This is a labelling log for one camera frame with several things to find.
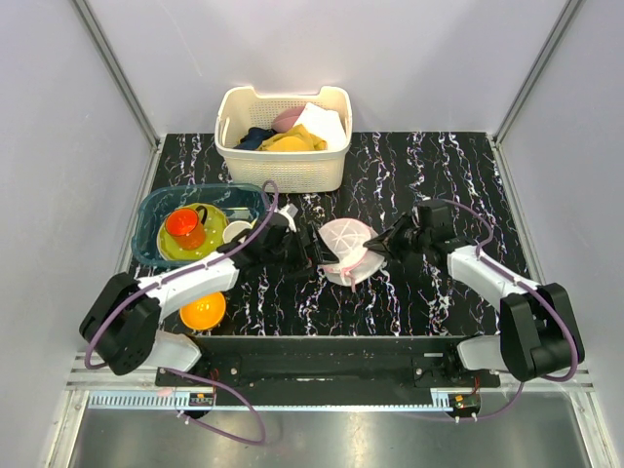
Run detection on cream plastic laundry basket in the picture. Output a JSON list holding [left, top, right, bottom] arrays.
[[214, 86, 352, 193]]

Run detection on orange mug black handle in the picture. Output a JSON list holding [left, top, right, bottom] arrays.
[[165, 206, 208, 251]]

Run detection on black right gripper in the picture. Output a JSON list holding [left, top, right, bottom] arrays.
[[364, 214, 431, 264]]

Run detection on green polka dot plate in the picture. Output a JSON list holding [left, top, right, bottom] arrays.
[[157, 203, 228, 261]]

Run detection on teal transparent plastic bin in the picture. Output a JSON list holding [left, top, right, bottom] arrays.
[[132, 183, 268, 268]]

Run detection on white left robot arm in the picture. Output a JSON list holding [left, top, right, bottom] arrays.
[[79, 212, 338, 386]]

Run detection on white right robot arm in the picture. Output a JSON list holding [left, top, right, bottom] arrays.
[[364, 199, 585, 387]]

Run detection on white cloth in basket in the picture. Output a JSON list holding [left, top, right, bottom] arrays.
[[295, 102, 347, 151]]

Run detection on pink cloth in basket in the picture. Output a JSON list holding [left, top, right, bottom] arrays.
[[271, 106, 304, 134]]

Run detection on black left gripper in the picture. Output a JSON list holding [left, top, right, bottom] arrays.
[[263, 222, 338, 281]]

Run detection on white pink mesh laundry bag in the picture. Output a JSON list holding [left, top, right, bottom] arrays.
[[319, 217, 386, 291]]

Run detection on yellow cloth in basket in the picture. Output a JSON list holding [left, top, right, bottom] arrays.
[[258, 124, 328, 152]]

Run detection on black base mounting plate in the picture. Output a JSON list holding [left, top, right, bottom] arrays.
[[154, 335, 503, 407]]

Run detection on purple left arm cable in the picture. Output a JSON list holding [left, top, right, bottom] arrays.
[[85, 180, 280, 446]]

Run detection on navy cloth in basket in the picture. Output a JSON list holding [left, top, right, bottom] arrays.
[[235, 127, 276, 151]]

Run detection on yellow orange plastic bowl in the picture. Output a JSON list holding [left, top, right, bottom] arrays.
[[179, 292, 226, 332]]

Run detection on pale yellow white mug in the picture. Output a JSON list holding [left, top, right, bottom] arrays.
[[222, 220, 254, 244]]

